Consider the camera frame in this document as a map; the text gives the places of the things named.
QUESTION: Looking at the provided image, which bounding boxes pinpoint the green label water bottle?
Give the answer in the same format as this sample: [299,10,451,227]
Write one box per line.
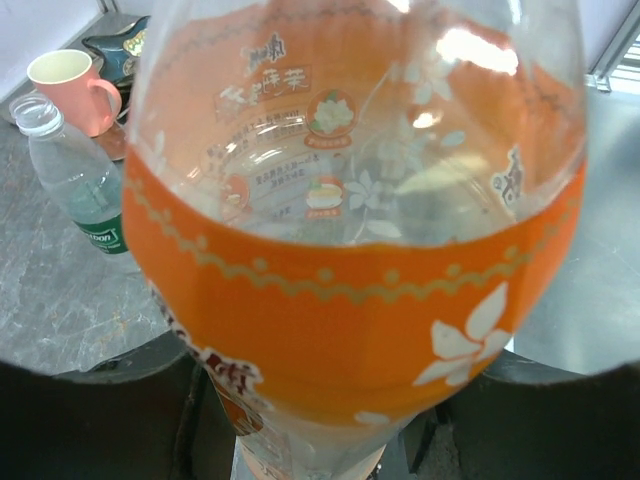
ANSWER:
[9,93,128,256]

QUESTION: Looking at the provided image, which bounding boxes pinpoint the blue star-shaped dish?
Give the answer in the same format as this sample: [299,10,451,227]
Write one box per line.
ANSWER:
[81,16,150,84]

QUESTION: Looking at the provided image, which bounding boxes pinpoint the small patterned bowl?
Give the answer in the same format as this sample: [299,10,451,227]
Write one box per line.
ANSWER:
[122,29,146,57]

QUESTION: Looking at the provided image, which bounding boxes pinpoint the pink mug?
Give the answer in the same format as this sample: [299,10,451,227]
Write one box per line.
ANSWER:
[27,49,122,138]

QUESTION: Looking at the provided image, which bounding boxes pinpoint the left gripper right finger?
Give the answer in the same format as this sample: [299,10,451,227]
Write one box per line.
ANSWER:
[401,351,639,479]

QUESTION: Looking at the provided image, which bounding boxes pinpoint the aluminium frame rail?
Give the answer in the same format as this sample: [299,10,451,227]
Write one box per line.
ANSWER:
[586,1,639,96]

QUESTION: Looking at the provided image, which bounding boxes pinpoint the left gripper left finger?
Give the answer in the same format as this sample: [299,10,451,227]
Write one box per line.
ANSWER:
[1,334,235,479]

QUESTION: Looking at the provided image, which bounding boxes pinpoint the orange drink bottle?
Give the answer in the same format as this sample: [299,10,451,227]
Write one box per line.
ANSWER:
[123,1,586,479]

